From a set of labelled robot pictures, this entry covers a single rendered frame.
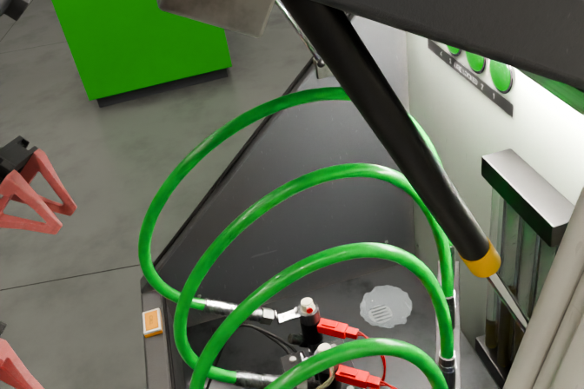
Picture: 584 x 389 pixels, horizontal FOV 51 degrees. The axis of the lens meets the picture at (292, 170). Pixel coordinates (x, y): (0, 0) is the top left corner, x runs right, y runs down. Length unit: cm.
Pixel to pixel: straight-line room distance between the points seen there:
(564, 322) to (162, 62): 379
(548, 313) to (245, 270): 87
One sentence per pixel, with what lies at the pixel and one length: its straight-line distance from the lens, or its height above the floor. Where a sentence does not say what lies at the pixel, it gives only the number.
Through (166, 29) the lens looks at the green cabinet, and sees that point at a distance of 397.
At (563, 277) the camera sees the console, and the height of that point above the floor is 148.
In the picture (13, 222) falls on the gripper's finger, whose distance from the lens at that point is 71.
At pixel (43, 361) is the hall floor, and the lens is 255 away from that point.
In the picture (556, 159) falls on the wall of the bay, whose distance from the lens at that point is 70.
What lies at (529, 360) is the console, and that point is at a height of 142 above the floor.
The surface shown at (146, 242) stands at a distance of 70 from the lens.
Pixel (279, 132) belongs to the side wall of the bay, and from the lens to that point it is 101.
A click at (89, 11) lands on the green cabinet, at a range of 393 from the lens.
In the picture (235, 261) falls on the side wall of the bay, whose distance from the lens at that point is 115.
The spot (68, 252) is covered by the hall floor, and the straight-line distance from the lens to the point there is 299.
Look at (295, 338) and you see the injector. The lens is 85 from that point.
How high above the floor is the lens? 172
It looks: 34 degrees down
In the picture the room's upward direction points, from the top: 10 degrees counter-clockwise
